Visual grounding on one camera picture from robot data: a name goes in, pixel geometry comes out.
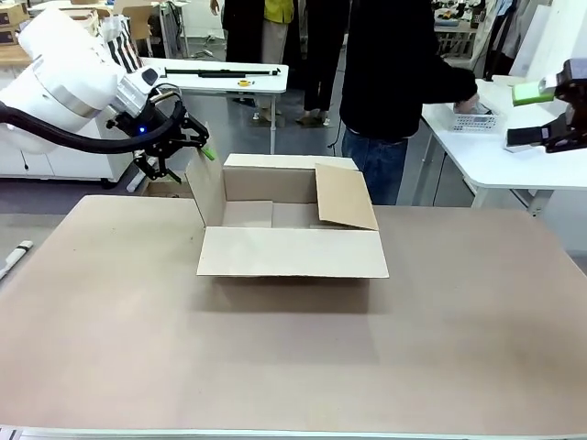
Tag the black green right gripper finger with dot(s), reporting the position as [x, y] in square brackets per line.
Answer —
[532, 91]
[532, 136]

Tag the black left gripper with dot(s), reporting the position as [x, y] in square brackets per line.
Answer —
[151, 130]

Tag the brown cardboard box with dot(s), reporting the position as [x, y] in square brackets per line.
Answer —
[293, 252]

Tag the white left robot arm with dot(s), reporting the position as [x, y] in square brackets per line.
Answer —
[69, 69]

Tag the person left forearm black sleeve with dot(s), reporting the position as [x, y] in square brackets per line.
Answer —
[454, 80]

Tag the cardboard storage box with label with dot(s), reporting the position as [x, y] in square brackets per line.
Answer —
[11, 14]

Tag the person left hand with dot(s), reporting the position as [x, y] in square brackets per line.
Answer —
[468, 104]

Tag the white side table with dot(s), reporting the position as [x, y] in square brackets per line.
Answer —
[504, 169]

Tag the white plastic mesh basket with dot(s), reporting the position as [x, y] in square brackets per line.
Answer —
[477, 124]

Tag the white leaning board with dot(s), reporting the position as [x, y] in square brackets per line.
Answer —
[550, 36]

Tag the white long table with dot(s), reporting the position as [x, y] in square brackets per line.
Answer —
[206, 83]

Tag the black long rod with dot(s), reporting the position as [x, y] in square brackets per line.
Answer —
[220, 72]

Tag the yellow tape roll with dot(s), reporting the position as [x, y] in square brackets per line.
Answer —
[245, 83]

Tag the white low cabinet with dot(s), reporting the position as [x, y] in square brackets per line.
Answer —
[69, 166]

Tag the black white striped bag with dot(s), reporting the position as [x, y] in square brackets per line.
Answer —
[124, 46]

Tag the bystander in black coat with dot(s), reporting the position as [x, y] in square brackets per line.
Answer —
[243, 27]

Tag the person torso in black sweater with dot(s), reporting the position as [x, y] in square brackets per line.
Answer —
[385, 69]

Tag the bystander in yellow vest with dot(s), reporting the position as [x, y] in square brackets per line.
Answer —
[277, 32]

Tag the bystander in dark trousers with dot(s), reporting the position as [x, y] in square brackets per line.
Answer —
[321, 50]

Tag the white marker pen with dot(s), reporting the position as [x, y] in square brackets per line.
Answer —
[14, 259]

